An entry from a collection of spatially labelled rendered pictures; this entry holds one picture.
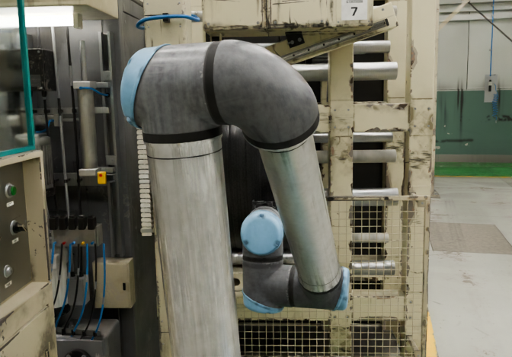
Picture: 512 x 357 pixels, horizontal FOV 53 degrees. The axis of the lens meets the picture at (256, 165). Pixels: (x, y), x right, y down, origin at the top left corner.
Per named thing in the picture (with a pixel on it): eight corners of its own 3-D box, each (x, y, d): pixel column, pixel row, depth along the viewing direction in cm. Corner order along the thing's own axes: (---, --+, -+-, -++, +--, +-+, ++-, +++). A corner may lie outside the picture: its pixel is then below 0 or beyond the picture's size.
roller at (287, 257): (197, 249, 166) (197, 263, 165) (195, 250, 161) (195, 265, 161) (307, 249, 164) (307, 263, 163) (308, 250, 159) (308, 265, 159)
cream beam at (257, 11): (202, 30, 184) (200, -12, 182) (212, 38, 209) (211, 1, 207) (374, 26, 181) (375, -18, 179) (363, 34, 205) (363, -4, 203)
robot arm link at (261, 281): (288, 318, 109) (287, 259, 108) (236, 313, 112) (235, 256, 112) (297, 306, 118) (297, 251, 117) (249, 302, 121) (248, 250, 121)
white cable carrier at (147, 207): (141, 235, 170) (134, 90, 164) (145, 231, 175) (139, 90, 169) (155, 235, 170) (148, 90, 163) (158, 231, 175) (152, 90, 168)
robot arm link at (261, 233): (239, 259, 109) (238, 211, 109) (244, 249, 122) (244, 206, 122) (283, 259, 109) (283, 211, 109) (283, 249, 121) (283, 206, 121)
